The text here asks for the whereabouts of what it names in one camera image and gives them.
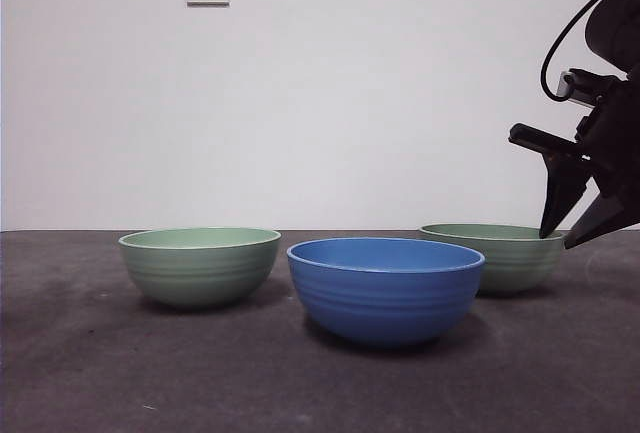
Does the green ribbed bowl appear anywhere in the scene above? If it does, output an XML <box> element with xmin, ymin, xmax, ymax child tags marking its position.
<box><xmin>419</xmin><ymin>223</ymin><xmax>566</xmax><ymax>298</ymax></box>
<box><xmin>118</xmin><ymin>226</ymin><xmax>282</xmax><ymax>310</ymax></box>

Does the blue ribbed bowl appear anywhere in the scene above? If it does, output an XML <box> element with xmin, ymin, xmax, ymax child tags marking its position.
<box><xmin>286</xmin><ymin>237</ymin><xmax>486</xmax><ymax>346</ymax></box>

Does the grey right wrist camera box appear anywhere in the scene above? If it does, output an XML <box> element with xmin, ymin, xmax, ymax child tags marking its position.
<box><xmin>557</xmin><ymin>68</ymin><xmax>604</xmax><ymax>105</ymax></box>

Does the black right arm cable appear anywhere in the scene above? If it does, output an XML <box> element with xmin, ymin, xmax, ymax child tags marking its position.
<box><xmin>539</xmin><ymin>0</ymin><xmax>640</xmax><ymax>102</ymax></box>

